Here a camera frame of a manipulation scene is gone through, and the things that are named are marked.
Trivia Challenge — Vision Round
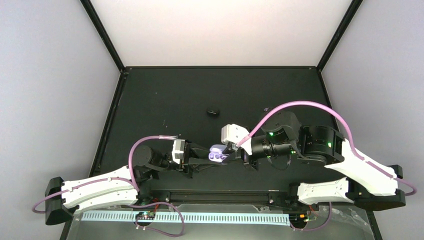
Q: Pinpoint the lavender earbud charging case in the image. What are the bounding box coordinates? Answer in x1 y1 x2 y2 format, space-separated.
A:
208 144 229 164

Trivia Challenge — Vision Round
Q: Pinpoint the black earbud charging case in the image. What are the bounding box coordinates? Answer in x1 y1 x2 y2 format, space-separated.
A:
206 107 220 117

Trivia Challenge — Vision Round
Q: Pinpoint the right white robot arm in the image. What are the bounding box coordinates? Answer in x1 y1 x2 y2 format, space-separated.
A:
221 110 406 211

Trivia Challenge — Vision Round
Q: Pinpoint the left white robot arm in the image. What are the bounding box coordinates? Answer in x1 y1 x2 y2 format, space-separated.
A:
42 139 226 226

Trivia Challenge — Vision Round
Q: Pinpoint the small circuit board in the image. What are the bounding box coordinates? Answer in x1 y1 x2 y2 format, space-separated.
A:
135 211 156 222

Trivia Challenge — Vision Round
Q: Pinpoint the clear plastic bag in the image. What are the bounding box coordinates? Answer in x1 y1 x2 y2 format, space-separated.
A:
311 205 374 235

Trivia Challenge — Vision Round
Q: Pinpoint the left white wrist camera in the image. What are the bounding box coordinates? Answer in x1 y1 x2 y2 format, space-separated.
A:
171 139 186 164

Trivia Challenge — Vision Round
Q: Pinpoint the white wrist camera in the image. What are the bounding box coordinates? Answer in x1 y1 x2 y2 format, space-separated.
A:
220 124 253 156
171 139 186 164

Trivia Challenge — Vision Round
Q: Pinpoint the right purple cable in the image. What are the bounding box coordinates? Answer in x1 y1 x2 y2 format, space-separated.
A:
235 100 418 197

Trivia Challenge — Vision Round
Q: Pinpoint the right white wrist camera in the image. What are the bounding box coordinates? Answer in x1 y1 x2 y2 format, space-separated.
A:
220 124 253 156

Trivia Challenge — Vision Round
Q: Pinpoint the black front rail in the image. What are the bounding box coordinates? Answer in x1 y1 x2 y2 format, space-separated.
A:
150 189 296 204

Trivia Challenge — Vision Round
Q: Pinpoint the white slotted cable duct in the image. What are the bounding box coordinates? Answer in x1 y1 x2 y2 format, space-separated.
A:
80 210 290 226

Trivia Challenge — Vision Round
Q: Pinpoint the purple cable loop front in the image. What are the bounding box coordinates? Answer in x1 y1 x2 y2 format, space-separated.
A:
129 201 186 237

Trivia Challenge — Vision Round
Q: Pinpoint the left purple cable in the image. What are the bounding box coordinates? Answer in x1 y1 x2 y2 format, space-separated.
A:
31 134 178 215

